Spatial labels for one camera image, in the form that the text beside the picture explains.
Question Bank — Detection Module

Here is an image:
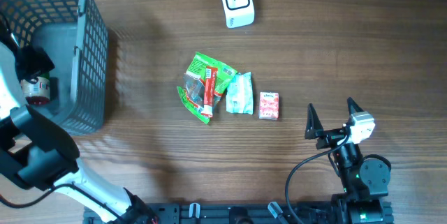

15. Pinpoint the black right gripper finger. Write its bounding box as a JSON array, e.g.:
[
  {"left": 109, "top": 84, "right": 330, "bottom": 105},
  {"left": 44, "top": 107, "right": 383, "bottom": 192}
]
[
  {"left": 305, "top": 103, "right": 323, "bottom": 140},
  {"left": 346, "top": 97, "right": 364, "bottom": 114}
]

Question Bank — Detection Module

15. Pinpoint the green lid spice jar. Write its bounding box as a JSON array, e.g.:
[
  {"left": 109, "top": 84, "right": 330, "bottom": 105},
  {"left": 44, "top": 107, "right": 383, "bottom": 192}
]
[{"left": 20, "top": 73, "right": 50, "bottom": 105}]

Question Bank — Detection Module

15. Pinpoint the mint green wipes pack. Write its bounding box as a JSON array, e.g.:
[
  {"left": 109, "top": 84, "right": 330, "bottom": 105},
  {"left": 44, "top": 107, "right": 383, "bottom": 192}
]
[{"left": 226, "top": 72, "right": 254, "bottom": 114}]

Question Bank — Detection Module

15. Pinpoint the red stick packet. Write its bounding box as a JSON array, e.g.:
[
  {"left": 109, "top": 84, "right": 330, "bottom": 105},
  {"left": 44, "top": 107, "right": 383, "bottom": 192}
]
[{"left": 201, "top": 66, "right": 218, "bottom": 118}]

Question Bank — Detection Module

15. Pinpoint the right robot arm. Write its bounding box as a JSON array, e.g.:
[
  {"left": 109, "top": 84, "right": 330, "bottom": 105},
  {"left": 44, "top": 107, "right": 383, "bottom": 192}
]
[{"left": 298, "top": 98, "right": 394, "bottom": 224}]

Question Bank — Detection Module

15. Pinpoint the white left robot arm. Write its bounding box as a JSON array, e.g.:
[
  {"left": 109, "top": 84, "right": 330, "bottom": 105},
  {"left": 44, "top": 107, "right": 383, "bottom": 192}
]
[{"left": 1, "top": 44, "right": 159, "bottom": 223}]

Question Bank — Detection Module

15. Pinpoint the white barcode scanner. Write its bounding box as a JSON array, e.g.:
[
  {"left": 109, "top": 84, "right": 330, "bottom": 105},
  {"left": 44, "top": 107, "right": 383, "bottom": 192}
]
[{"left": 221, "top": 0, "right": 255, "bottom": 29}]

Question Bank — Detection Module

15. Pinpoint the red Kleenex tissue pack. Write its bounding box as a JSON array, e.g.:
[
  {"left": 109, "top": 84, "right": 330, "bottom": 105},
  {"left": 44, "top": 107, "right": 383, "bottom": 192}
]
[{"left": 258, "top": 91, "right": 279, "bottom": 120}]

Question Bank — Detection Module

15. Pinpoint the grey plastic basket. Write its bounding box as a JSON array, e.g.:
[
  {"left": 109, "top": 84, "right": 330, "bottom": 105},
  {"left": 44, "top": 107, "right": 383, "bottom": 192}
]
[{"left": 1, "top": 0, "right": 108, "bottom": 135}]

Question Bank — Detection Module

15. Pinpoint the black right camera cable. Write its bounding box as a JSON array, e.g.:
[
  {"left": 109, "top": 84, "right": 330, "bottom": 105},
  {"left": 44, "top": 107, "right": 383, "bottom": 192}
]
[{"left": 284, "top": 133, "right": 351, "bottom": 224}]

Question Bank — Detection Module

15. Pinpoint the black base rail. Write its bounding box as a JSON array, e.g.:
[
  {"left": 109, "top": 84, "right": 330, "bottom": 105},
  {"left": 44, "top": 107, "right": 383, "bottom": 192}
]
[{"left": 82, "top": 201, "right": 395, "bottom": 224}]

